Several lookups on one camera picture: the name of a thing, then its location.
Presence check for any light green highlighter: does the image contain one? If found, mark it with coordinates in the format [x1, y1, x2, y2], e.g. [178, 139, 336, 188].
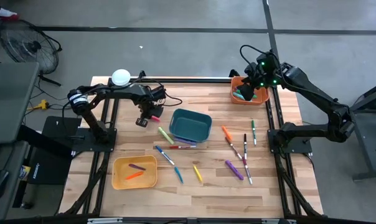
[157, 126, 175, 146]

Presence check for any lavender highlighter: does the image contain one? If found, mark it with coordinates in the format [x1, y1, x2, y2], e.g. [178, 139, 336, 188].
[173, 136, 197, 146]

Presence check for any orange highlighter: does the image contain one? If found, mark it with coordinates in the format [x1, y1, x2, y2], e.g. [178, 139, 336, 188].
[221, 125, 233, 141]
[125, 170, 144, 180]

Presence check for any brown dry-erase marker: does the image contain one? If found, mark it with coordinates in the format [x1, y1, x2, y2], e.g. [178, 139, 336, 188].
[224, 136, 243, 160]

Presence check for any yellow highlighter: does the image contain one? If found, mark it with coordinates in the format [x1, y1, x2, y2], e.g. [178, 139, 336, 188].
[192, 164, 204, 183]

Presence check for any magenta dry-erase marker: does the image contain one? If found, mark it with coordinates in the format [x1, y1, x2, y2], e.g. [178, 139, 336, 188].
[241, 156, 253, 185]

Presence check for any purple highlighter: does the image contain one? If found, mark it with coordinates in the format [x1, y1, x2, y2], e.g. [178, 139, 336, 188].
[224, 159, 245, 181]

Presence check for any orange plastic bin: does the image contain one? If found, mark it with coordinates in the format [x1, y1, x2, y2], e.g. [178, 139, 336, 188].
[230, 76, 270, 106]

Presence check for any teal plastic bin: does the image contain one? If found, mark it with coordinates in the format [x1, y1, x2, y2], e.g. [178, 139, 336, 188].
[168, 108, 213, 143]

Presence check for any blue dry-erase marker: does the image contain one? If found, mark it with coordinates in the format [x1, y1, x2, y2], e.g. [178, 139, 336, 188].
[154, 145, 176, 166]

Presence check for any white dome lamp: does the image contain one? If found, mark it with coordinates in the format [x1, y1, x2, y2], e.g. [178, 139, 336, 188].
[111, 68, 132, 88]

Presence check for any yellow plastic bin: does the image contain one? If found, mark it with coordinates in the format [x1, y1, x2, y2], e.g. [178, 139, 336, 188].
[111, 154, 159, 190]

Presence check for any black flat plate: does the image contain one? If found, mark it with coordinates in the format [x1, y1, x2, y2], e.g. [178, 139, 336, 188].
[41, 116, 83, 147]

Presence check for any yellow power plug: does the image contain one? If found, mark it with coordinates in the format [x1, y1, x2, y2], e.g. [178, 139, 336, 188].
[26, 99, 50, 114]

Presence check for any black Husky tool bag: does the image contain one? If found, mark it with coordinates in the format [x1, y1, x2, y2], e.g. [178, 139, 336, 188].
[27, 146, 74, 186]

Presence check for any grey metal stand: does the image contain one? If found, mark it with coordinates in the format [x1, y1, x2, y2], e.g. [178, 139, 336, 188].
[349, 79, 376, 181]

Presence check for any black floor fan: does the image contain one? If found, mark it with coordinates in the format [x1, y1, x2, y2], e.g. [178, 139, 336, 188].
[0, 19, 63, 87]

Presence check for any yellow labelled item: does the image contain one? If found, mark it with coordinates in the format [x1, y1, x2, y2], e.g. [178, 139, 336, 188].
[19, 164, 32, 182]

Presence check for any grey desk slab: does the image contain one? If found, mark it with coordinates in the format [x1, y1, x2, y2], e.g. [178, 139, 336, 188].
[0, 61, 40, 146]

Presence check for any person's foot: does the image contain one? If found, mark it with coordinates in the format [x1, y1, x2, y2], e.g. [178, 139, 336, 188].
[0, 0, 21, 21]

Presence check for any grey side table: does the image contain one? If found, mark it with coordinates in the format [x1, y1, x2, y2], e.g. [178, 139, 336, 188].
[0, 140, 30, 222]

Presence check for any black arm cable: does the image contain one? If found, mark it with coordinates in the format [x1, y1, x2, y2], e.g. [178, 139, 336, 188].
[239, 44, 260, 65]
[125, 77, 183, 108]

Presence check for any black aluminium table frame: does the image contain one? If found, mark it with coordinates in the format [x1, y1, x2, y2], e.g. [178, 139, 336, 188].
[55, 74, 325, 224]

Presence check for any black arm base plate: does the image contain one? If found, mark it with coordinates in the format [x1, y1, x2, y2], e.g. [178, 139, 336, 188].
[267, 129, 313, 154]
[72, 127, 118, 153]

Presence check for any silver frame bracket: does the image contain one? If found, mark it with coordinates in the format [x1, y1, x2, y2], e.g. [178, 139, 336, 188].
[262, 218, 298, 224]
[87, 217, 124, 224]

